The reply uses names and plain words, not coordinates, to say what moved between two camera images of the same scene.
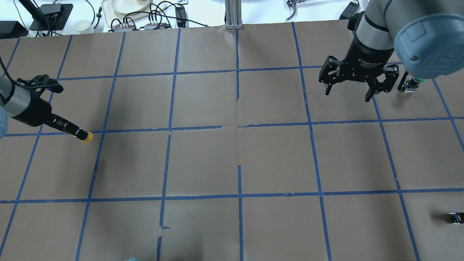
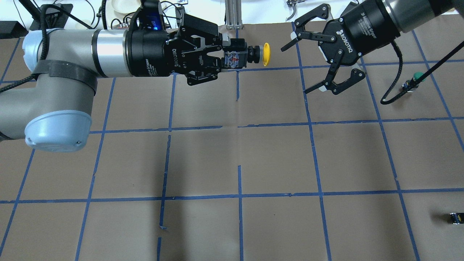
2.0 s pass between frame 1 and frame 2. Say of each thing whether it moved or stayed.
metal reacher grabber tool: stayed
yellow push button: moved
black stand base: stayed
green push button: stayed
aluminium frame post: stayed
